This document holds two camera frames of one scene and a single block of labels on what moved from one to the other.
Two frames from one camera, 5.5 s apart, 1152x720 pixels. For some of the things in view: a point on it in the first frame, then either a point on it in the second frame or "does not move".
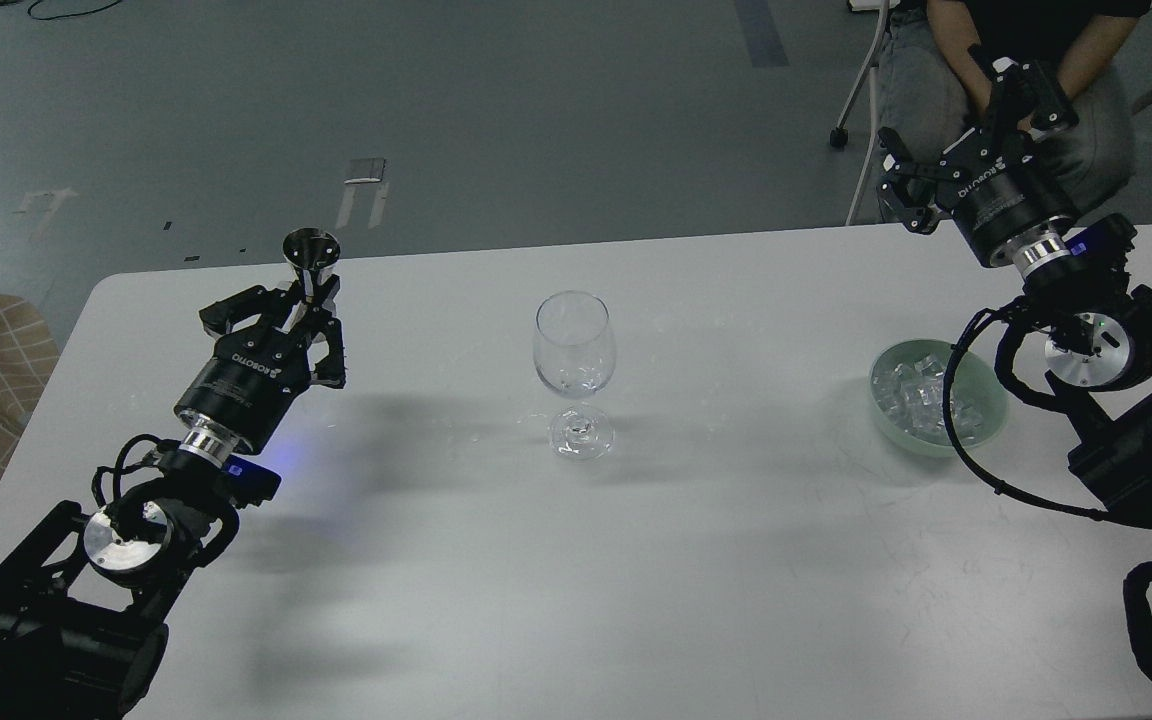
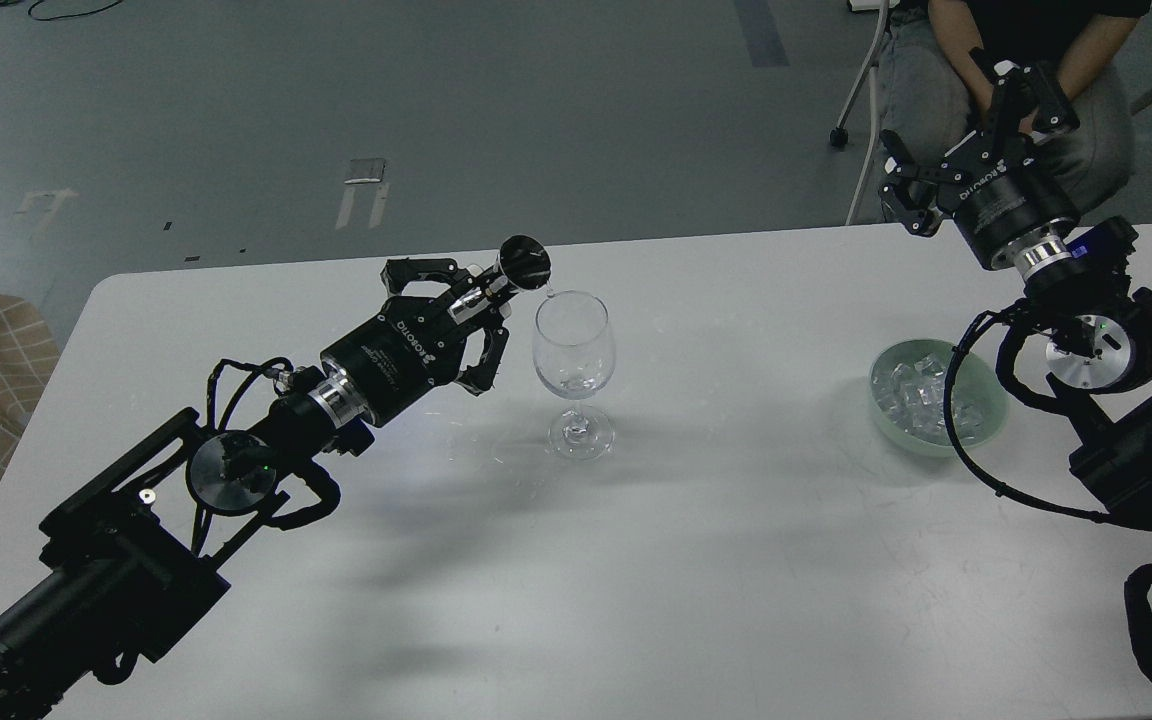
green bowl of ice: x=907 y=384 does not move
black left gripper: x=254 y=372 → x=413 y=345
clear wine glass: x=575 y=354 does not move
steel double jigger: x=314 y=252 → x=523 y=262
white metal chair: x=839 y=136 does not move
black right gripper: x=997 y=189 does not move
